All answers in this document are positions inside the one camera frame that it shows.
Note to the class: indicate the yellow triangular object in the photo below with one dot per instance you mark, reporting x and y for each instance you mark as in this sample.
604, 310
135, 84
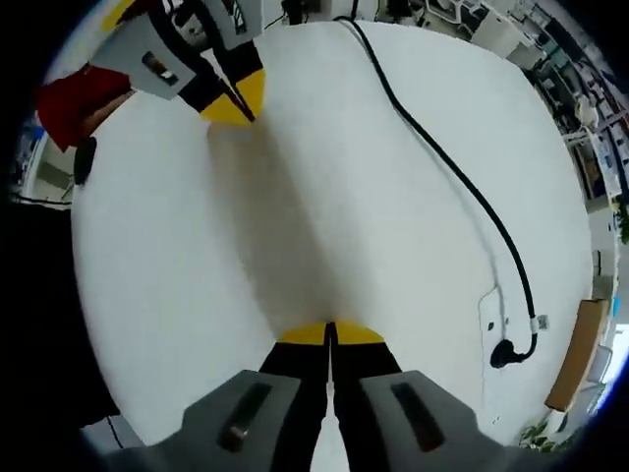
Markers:
118, 11

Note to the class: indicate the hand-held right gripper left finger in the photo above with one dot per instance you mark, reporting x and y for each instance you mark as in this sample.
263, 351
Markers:
275, 408

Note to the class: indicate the large green potted plant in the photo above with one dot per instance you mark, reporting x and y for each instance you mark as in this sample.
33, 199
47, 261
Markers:
540, 432

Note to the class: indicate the white table socket panel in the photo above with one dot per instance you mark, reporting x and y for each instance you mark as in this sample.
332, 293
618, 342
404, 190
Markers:
491, 314

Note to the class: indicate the black computer mouse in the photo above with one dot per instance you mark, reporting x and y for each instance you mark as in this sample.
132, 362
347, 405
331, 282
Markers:
84, 159

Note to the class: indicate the small green plant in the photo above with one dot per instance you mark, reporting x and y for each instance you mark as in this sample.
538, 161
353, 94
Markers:
621, 214

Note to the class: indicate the person's dark torso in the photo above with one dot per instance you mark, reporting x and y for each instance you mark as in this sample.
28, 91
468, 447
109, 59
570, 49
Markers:
49, 319

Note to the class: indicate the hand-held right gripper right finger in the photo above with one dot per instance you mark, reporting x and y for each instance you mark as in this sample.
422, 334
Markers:
383, 408

